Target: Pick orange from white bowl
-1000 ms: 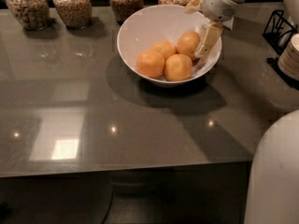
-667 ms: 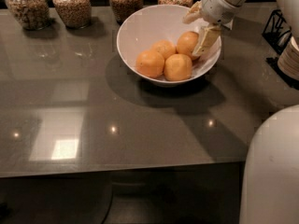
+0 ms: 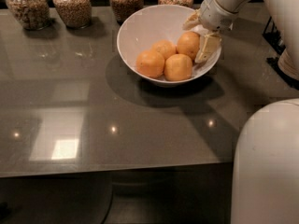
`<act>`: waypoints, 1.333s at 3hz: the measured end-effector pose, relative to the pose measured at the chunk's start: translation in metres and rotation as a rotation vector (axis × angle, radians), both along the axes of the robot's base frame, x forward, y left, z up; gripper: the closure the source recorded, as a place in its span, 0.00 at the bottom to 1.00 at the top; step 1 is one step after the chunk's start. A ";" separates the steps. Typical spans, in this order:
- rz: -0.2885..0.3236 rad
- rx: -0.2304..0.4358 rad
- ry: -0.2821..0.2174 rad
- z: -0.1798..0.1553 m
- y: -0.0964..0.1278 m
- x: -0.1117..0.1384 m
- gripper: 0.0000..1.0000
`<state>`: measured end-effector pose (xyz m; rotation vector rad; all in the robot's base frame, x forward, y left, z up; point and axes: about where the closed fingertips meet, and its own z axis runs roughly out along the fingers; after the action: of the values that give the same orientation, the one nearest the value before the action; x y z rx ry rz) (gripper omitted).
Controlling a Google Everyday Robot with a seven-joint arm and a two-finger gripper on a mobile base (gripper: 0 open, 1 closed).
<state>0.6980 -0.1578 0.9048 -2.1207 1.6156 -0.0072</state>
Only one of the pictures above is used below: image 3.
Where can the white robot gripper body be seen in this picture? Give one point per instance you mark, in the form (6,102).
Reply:
(214,15)

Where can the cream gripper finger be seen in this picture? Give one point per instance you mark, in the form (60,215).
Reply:
(192,21)
(209,43)

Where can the orange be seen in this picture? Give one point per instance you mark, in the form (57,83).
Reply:
(165,47)
(150,63)
(189,44)
(178,67)

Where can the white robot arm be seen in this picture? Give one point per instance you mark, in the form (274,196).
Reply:
(266,167)

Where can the white ceramic bowl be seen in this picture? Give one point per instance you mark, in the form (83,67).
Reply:
(151,24)

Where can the glass jar of brown grains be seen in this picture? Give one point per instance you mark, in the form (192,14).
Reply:
(123,9)

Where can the glass jar of light grains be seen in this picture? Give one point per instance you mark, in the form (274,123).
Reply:
(74,13)

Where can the glass jar of pale nuts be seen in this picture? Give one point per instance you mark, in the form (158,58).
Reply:
(31,14)

